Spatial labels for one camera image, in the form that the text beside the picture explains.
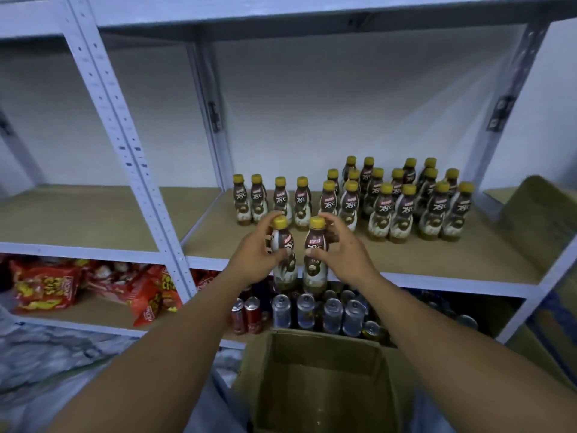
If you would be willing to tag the person's right hand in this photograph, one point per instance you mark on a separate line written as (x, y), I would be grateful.
(347, 257)

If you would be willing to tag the person's left hand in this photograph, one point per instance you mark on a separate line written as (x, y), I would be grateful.
(252, 257)

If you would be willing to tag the coffee bottle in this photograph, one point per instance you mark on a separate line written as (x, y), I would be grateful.
(314, 277)
(285, 273)

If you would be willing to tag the group of Kopiko coffee bottles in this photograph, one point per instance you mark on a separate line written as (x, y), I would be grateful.
(383, 219)

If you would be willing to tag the brown cardboard box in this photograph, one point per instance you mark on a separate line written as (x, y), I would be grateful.
(315, 392)

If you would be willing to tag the white metal shelving rack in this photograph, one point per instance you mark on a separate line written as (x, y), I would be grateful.
(108, 212)

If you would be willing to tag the person's left forearm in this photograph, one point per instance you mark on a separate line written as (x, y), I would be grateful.
(162, 365)

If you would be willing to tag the person's right forearm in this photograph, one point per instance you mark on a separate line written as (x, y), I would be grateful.
(469, 365)

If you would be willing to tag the large red chips packet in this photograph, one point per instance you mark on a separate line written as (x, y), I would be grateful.
(205, 278)

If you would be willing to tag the row of silver cans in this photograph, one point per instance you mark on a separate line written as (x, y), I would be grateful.
(306, 313)

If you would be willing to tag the open brown carton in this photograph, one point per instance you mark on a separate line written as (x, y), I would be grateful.
(541, 230)

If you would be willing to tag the red yellow snack packet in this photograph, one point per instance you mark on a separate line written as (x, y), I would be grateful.
(45, 286)

